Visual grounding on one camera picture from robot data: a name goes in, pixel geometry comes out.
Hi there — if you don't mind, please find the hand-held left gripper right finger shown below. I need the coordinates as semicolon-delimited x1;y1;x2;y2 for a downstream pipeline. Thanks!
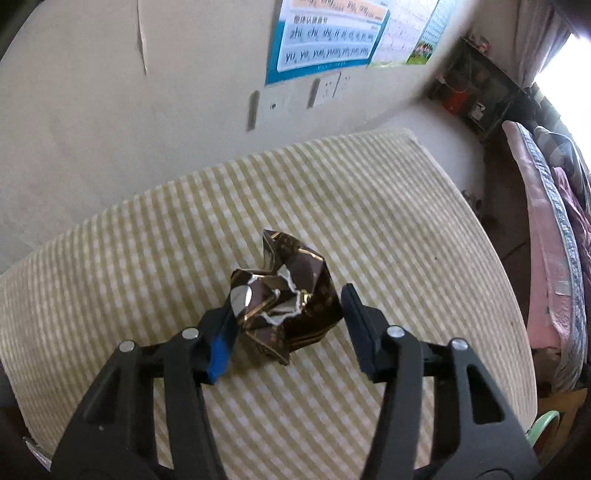
341;283;541;480

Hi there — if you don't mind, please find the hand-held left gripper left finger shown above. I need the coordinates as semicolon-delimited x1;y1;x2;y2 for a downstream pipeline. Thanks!
51;295;243;480

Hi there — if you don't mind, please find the dark brown gold-striped wrapper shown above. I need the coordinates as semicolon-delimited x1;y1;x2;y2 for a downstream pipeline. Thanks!
229;229;345;366

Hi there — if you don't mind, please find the red bin with green rim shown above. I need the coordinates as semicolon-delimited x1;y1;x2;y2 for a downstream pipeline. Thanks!
526;410;575;450

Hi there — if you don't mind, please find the patchwork bed sheet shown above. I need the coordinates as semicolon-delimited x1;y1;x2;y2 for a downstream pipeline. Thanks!
501;120;591;393

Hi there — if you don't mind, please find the purple quilt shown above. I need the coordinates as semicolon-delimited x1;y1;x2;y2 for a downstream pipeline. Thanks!
551;166;591;241

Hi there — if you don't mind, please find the red container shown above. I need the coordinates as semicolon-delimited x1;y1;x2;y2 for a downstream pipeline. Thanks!
442;88;467;113

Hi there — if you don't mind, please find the blue plaid blanket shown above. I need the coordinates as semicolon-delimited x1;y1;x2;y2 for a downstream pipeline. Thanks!
533;126;591;185

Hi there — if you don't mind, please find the dark metal shelf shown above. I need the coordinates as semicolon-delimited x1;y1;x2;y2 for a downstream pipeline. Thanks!
427;37;529;144

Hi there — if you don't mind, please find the bright window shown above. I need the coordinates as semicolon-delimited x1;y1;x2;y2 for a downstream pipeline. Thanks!
533;32;591;162

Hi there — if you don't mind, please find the pale pink curtain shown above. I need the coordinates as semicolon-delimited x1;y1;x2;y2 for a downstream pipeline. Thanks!
512;0;573;88

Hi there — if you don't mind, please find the large blue wall chart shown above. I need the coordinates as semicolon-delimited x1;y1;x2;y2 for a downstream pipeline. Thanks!
264;0;393;86

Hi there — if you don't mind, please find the green-edged wall poster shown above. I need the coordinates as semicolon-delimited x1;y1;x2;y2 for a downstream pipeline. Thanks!
406;0;455;65

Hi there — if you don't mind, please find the pale grid wall poster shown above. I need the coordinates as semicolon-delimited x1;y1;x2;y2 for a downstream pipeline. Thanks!
368;0;439;65

